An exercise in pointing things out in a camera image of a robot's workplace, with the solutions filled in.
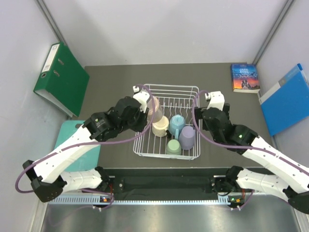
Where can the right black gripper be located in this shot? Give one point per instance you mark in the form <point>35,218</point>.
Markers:
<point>198,112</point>

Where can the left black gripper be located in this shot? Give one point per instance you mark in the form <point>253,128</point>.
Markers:
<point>143,121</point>

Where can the clear pink glass mug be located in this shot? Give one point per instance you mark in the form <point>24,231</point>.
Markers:
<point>154,111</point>

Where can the cream ceramic mug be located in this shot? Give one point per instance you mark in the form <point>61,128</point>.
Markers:
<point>160,128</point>

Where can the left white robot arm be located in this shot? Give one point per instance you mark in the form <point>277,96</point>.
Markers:
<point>49,178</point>

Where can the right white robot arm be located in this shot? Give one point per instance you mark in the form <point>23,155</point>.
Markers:
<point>289,180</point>

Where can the purple cup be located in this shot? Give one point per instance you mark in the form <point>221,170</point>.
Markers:
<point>187,137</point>

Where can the light blue mug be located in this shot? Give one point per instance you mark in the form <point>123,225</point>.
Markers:
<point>176,124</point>

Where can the green cup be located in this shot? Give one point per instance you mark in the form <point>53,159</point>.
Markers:
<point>173,147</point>

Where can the Jane Eyre paperback book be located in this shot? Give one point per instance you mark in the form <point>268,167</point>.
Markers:
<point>244,78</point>

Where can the blue plastic folder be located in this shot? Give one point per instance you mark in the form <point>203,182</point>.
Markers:
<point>287,102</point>

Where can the green lever arch binder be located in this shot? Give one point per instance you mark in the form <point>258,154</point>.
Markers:
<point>62,81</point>

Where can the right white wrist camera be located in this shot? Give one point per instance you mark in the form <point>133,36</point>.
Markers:
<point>216,100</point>

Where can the white wire dish rack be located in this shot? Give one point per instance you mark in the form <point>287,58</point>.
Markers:
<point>174,100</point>

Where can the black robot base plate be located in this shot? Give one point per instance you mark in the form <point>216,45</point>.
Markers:
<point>166,183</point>

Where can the grey slotted cable duct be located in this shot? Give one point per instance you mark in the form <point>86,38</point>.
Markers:
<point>102,200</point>

